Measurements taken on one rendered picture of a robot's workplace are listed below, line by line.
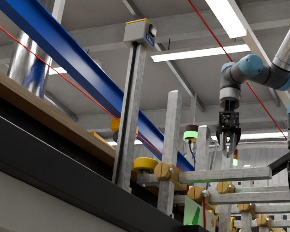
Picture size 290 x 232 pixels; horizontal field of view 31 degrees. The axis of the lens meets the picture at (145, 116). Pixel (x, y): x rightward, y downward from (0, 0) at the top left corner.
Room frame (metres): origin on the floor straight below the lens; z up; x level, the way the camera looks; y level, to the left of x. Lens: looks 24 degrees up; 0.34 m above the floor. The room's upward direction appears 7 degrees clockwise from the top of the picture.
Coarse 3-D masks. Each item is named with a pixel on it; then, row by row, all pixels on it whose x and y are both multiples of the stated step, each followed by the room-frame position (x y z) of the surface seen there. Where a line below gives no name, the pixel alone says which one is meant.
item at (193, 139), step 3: (186, 138) 1.79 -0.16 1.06; (189, 138) 1.78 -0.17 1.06; (192, 138) 1.78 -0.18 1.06; (195, 138) 1.77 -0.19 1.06; (186, 141) 1.82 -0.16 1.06; (189, 141) 1.80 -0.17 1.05; (192, 141) 1.80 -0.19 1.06; (195, 141) 1.80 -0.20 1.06; (189, 144) 1.80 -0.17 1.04; (189, 147) 1.80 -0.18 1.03; (192, 153) 1.79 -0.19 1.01; (195, 162) 1.78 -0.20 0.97
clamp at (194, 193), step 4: (192, 188) 1.74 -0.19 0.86; (196, 188) 1.73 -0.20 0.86; (200, 188) 1.73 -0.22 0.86; (204, 188) 1.74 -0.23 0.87; (188, 192) 1.75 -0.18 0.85; (192, 192) 1.74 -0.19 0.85; (196, 192) 1.73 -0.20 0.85; (200, 192) 1.72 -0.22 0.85; (188, 196) 1.75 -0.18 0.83; (192, 196) 1.74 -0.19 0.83; (196, 196) 1.73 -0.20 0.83; (200, 196) 1.73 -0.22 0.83; (196, 200) 1.74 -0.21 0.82; (200, 200) 1.74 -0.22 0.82; (208, 200) 1.78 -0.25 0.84; (208, 204) 1.78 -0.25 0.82; (208, 208) 1.82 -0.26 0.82; (212, 208) 1.82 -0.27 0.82
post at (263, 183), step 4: (260, 180) 2.41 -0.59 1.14; (264, 180) 2.40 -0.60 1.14; (268, 180) 2.41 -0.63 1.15; (260, 184) 2.41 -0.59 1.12; (264, 184) 2.40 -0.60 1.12; (268, 184) 2.41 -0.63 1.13; (260, 204) 2.41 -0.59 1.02; (264, 204) 2.40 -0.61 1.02; (268, 204) 2.42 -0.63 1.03; (260, 228) 2.41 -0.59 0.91; (264, 228) 2.40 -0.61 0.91; (268, 228) 2.42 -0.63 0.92
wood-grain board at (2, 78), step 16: (0, 80) 1.11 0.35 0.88; (0, 96) 1.19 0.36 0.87; (16, 96) 1.18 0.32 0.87; (32, 96) 1.21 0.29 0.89; (32, 112) 1.27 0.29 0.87; (48, 112) 1.27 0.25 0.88; (64, 128) 1.36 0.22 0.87; (80, 128) 1.39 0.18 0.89; (80, 144) 1.47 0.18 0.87; (96, 144) 1.47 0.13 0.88; (112, 160) 1.58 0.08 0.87
